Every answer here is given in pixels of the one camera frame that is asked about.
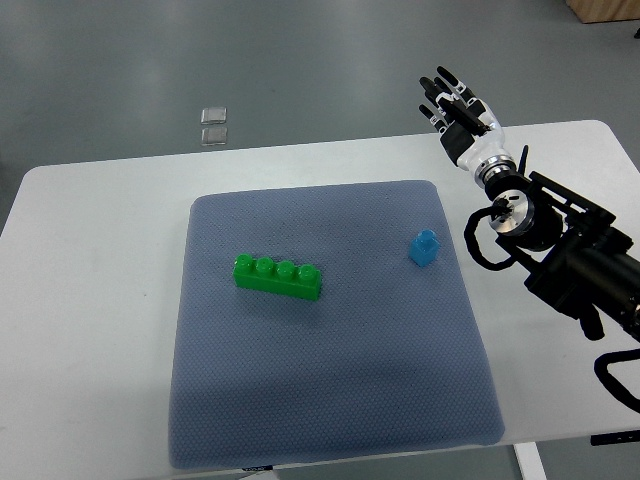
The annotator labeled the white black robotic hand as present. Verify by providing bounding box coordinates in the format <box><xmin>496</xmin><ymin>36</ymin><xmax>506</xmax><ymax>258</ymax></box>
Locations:
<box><xmin>419</xmin><ymin>66</ymin><xmax>515</xmax><ymax>187</ymax></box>

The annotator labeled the small blue block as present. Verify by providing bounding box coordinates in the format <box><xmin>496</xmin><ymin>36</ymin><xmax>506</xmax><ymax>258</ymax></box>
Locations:
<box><xmin>408</xmin><ymin>229</ymin><xmax>440</xmax><ymax>267</ymax></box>

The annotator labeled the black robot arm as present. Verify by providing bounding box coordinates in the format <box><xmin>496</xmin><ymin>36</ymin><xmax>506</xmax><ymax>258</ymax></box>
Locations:
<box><xmin>464</xmin><ymin>155</ymin><xmax>639</xmax><ymax>341</ymax></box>

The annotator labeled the long green block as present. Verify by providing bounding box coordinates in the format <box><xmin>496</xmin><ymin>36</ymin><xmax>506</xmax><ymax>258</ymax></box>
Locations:
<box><xmin>233</xmin><ymin>254</ymin><xmax>322</xmax><ymax>301</ymax></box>

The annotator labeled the wooden box corner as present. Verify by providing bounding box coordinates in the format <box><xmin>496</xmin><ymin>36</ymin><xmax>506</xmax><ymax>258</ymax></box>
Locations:
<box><xmin>565</xmin><ymin>0</ymin><xmax>640</xmax><ymax>24</ymax></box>

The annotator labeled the blue-grey foam mat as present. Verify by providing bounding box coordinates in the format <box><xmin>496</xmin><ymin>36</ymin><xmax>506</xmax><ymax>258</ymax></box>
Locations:
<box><xmin>169</xmin><ymin>180</ymin><xmax>504</xmax><ymax>469</ymax></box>

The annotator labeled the upper metal floor plate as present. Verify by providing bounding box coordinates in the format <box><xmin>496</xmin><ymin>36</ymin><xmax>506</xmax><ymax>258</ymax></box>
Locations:
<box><xmin>200</xmin><ymin>106</ymin><xmax>227</xmax><ymax>125</ymax></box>

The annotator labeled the metal floor plate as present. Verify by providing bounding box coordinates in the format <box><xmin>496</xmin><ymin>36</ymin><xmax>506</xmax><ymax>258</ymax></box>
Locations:
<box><xmin>200</xmin><ymin>106</ymin><xmax>227</xmax><ymax>125</ymax></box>
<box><xmin>201</xmin><ymin>126</ymin><xmax>228</xmax><ymax>146</ymax></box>

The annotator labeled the lower metal floor plate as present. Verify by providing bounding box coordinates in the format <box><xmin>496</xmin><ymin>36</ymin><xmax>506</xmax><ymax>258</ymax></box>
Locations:
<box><xmin>201</xmin><ymin>126</ymin><xmax>228</xmax><ymax>146</ymax></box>

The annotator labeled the white table leg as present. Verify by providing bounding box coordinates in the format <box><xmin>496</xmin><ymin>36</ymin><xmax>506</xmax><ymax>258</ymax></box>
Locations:
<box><xmin>513</xmin><ymin>442</ymin><xmax>547</xmax><ymax>480</ymax></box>

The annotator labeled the black table control panel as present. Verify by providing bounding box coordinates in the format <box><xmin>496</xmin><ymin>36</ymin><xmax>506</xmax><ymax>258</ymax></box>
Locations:
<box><xmin>590</xmin><ymin>430</ymin><xmax>640</xmax><ymax>446</ymax></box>

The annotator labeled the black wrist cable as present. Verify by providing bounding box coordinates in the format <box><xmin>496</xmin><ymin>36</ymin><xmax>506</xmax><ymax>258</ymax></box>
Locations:
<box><xmin>463</xmin><ymin>205</ymin><xmax>521</xmax><ymax>270</ymax></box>

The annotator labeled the black cable at edge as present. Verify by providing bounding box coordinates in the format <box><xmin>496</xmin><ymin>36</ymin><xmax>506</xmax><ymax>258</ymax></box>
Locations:
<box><xmin>593</xmin><ymin>350</ymin><xmax>640</xmax><ymax>407</ymax></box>

